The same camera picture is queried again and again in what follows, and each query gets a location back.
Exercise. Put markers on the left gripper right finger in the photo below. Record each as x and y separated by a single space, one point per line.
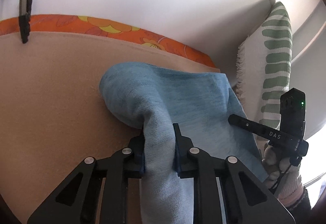
224 190

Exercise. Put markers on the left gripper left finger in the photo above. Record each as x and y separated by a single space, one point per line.
95 186

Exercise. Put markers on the light blue denim pants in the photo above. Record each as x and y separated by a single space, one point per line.
154 99

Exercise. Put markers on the grey gloved right hand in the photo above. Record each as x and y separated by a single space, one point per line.
283 175

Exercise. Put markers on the green white patterned pillow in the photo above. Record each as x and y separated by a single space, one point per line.
264 67

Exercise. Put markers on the orange floral mattress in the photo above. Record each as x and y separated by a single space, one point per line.
111 29

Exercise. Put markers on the folded metal tripod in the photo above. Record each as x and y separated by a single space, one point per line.
25 10

